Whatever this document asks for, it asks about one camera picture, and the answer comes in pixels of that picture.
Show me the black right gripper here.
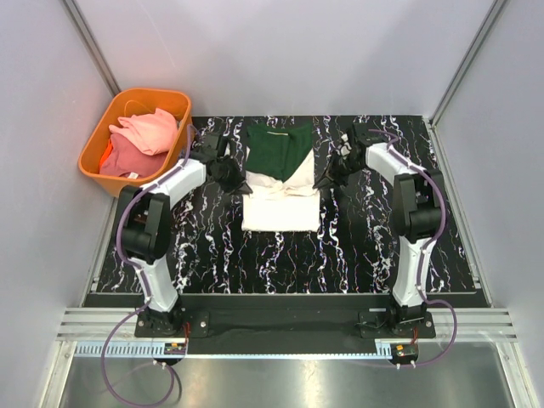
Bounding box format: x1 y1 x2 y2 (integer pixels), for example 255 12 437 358
314 150 364 191

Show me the white green raglan t-shirt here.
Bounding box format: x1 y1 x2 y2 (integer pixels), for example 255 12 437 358
241 123 320 232

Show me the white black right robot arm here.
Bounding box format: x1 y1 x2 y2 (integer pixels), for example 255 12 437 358
314 123 447 337

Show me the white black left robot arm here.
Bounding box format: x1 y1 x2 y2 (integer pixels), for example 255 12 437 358
113 133 252 337

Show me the black marble pattern mat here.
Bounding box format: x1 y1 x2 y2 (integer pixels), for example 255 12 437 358
83 115 488 308

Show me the light pink folded shirt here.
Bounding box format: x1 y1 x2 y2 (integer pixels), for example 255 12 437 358
109 108 178 156

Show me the dark pink folded shirt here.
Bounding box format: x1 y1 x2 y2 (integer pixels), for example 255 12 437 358
99 133 167 178

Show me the orange garment in basket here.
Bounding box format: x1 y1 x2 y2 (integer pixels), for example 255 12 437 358
99 139 113 168

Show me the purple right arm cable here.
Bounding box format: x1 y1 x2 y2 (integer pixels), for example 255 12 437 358
360 129 458 369

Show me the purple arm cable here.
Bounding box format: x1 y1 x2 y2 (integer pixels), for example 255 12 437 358
360 129 458 369
103 123 201 403

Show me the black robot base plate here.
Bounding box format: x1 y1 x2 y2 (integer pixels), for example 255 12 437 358
135 294 436 358

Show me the aluminium rail frame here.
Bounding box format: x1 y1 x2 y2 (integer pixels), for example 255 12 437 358
60 1 543 407

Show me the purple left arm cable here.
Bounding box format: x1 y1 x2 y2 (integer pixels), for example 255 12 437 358
103 123 201 403

